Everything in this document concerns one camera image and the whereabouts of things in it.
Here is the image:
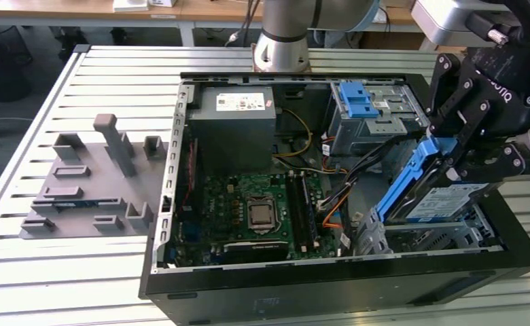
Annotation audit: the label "grey power supply unit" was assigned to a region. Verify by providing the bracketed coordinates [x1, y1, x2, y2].
[187, 86, 279, 176]

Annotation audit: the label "blue drive latch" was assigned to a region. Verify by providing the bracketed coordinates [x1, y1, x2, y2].
[339, 81, 380, 120]

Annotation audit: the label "orange wires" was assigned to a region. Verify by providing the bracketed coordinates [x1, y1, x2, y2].
[322, 206, 344, 234]

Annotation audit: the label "metal disk bay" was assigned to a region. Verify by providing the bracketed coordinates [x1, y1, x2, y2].
[355, 203, 492, 255]

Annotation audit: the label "CPU socket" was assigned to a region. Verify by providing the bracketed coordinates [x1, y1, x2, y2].
[244, 194, 282, 236]

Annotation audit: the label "wooden desk white frame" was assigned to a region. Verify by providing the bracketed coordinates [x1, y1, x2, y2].
[0, 0, 430, 50]

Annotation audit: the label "silver CPU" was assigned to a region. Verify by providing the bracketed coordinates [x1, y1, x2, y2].
[250, 204, 274, 227]

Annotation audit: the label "green motherboard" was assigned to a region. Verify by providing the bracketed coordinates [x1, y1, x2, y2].
[199, 171, 344, 264]

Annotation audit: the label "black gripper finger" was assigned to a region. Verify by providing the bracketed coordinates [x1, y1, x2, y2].
[446, 136, 527, 198]
[427, 53, 491, 141]

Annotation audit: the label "yellow wire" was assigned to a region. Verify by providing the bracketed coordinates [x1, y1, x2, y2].
[271, 107, 315, 159]

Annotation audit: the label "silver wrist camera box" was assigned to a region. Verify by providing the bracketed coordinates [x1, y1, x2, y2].
[410, 0, 514, 47]

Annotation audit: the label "hard disk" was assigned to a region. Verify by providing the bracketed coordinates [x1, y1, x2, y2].
[375, 135, 494, 225]

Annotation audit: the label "black graphics card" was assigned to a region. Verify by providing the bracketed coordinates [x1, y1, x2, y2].
[222, 239, 291, 264]

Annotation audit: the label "grey parts rack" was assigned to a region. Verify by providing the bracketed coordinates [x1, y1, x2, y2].
[19, 113, 171, 240]

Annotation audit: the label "metal optical drive cage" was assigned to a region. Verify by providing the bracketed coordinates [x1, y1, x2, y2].
[327, 81, 432, 158]

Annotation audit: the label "black PC case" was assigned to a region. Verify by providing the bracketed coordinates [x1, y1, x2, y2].
[138, 71, 530, 326]

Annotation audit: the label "black wire bundle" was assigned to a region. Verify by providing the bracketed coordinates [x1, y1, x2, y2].
[322, 130, 430, 213]

